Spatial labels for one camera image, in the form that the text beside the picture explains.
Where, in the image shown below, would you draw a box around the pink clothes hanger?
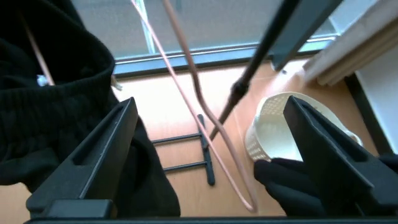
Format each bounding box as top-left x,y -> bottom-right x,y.
129,0 -> 259,215
18,12 -> 56,86

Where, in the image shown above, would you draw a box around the black shorts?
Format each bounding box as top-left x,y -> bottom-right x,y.
0,0 -> 182,218

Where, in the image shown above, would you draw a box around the black clothes rack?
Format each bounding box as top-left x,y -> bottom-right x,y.
151,0 -> 304,187

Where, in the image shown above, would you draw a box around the white laundry basket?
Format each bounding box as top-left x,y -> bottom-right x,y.
244,91 -> 364,162

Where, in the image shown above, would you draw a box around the window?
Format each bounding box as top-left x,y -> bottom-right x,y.
70,0 -> 377,78

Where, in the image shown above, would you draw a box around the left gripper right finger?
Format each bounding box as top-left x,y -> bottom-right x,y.
282,95 -> 398,218

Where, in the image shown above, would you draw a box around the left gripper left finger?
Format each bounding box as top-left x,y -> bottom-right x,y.
26,96 -> 139,219

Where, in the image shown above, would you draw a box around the beige curtain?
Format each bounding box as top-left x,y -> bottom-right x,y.
303,0 -> 398,87

